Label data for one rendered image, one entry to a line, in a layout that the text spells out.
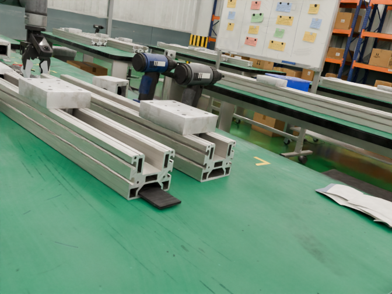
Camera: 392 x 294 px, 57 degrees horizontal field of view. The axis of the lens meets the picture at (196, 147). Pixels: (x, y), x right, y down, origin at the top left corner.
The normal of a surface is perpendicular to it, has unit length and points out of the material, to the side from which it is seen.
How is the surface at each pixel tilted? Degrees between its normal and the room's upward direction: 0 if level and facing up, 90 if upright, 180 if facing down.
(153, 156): 90
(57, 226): 0
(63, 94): 90
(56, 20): 90
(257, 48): 90
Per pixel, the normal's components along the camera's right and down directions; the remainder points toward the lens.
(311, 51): -0.77, 0.07
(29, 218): 0.16, -0.94
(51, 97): 0.70, 0.32
